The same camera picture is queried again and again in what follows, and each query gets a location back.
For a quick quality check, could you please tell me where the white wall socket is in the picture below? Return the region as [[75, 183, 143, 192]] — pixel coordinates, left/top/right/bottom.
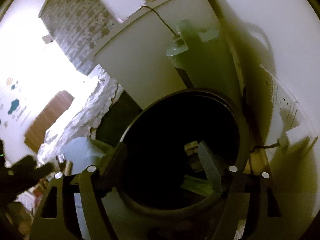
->
[[259, 64, 318, 156]]

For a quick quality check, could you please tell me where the brown wooden headboard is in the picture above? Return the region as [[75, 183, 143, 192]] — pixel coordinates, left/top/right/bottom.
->
[[24, 90, 74, 153]]

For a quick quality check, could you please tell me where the black round trash bin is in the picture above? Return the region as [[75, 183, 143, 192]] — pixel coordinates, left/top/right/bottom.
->
[[116, 89, 249, 216]]

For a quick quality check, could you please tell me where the black cable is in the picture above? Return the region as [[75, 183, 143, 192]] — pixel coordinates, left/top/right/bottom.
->
[[139, 5, 180, 37]]

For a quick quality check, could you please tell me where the patterned grey window curtain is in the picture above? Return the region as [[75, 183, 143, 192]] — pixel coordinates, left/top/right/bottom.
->
[[39, 0, 118, 75]]

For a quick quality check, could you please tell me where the white bedside cabinet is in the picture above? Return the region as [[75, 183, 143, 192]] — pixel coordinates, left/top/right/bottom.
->
[[92, 0, 241, 109]]

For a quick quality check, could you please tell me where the wall sticker poster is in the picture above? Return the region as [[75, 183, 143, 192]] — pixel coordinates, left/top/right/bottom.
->
[[1, 76, 28, 132]]

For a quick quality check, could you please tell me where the white rumpled duvet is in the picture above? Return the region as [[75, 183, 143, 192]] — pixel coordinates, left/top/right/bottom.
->
[[37, 71, 124, 164]]

